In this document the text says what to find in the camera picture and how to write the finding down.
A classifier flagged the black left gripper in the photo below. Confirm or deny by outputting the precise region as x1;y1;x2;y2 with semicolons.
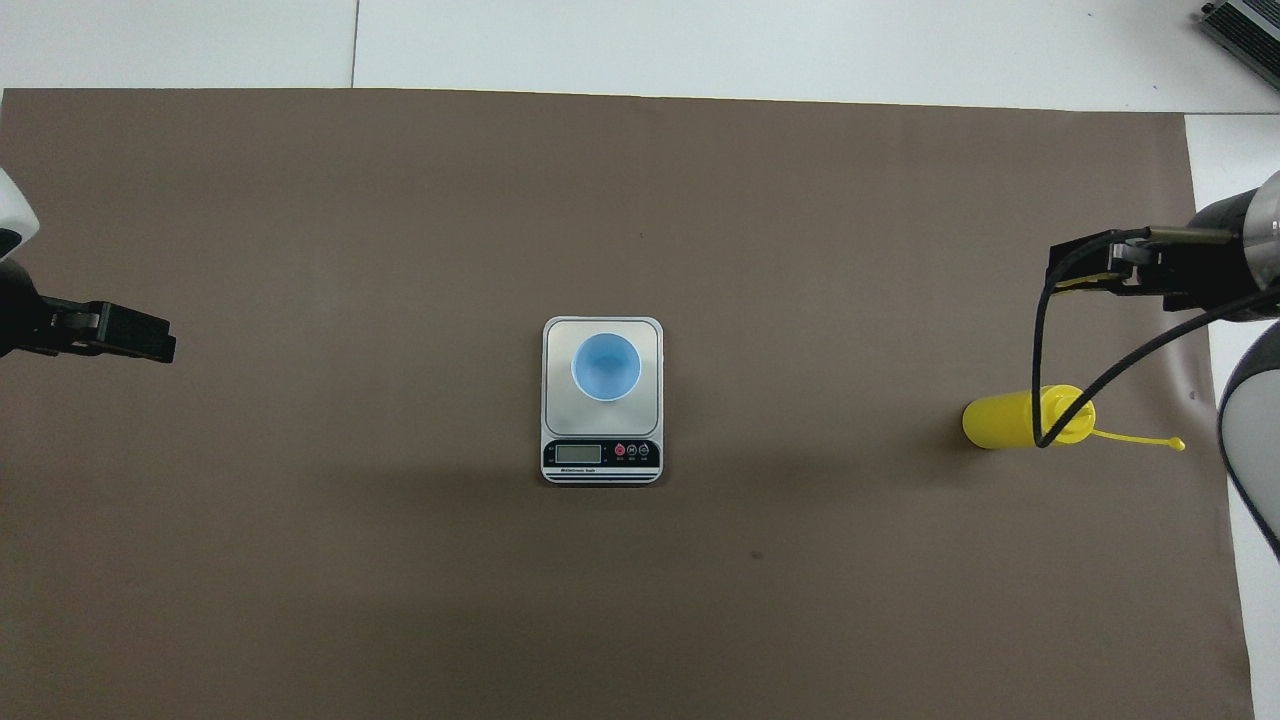
0;258;178;364

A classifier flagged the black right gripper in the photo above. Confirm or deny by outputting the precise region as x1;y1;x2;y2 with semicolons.
1045;189;1257;322

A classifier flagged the yellow squeeze seasoning bottle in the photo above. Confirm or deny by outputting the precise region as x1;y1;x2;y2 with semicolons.
962;385;1187;452

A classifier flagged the light blue plastic cup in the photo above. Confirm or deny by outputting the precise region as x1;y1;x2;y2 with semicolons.
571;332;642;402

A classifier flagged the silver digital kitchen scale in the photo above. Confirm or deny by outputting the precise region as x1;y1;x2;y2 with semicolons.
541;316;665;487

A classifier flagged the grey ribbed metal device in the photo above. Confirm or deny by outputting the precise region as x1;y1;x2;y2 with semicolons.
1200;0;1280;93

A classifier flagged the brown table mat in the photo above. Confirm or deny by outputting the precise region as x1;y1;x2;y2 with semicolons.
0;88;1256;720

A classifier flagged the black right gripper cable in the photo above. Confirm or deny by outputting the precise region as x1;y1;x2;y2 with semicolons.
1032;228;1280;449

